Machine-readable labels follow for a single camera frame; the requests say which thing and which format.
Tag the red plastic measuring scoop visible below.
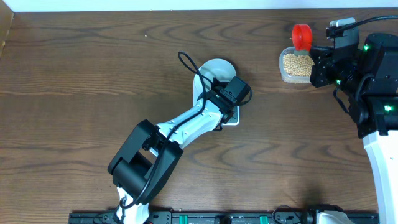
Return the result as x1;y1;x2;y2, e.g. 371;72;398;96
292;24;313;52

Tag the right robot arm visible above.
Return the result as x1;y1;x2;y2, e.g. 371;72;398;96
310;33;397;223

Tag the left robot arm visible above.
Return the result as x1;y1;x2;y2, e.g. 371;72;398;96
108;77;252;223

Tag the grey round bowl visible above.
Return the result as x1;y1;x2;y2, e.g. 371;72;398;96
199;58;236;82

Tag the white digital kitchen scale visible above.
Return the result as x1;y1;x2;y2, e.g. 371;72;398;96
193;70;240;126

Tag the pile of soybeans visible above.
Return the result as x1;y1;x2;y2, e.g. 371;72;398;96
283;54;314;77

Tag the clear plastic container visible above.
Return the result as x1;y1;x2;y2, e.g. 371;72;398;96
279;47;314;84

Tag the black right camera cable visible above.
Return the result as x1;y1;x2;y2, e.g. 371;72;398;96
326;15;398;38

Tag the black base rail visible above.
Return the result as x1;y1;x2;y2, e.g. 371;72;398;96
68;203;381;224

